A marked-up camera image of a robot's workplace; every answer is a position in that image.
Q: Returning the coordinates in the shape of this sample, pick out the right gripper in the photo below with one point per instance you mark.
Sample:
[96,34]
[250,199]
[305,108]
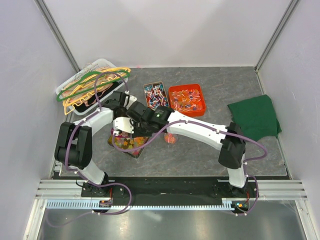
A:
[137,134]

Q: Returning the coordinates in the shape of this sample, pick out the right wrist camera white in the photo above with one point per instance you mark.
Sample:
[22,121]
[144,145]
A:
[123,124]

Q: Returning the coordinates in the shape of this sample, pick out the clear plastic jar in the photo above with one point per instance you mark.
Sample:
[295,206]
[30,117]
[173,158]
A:
[170,138]

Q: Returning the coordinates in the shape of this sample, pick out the green cloth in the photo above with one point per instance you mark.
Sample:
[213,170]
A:
[256,117]

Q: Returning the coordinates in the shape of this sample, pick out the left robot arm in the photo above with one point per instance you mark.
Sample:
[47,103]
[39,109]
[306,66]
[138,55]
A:
[74,146]

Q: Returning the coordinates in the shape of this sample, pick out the gold tin lollipops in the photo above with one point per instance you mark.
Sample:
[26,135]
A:
[155,95]

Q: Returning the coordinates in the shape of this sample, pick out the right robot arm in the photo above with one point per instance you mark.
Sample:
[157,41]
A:
[222,138]

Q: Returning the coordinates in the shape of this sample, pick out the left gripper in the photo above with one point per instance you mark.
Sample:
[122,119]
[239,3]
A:
[123,107]

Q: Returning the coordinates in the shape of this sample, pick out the orange box of lollipops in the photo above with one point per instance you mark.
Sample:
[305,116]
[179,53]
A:
[187,99]

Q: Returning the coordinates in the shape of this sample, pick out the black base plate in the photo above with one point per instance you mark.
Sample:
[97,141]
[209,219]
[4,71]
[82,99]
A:
[175,190]

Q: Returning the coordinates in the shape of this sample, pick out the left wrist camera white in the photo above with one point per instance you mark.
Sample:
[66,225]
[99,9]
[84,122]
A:
[132,99]

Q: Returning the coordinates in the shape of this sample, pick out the grey cable duct rail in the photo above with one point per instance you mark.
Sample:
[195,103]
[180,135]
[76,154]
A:
[95,204]

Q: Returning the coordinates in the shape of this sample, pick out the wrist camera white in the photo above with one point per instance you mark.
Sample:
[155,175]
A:
[132,99]
[123,124]

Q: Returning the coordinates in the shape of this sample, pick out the gold square tin star candies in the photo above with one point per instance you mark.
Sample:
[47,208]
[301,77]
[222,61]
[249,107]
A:
[124,142]

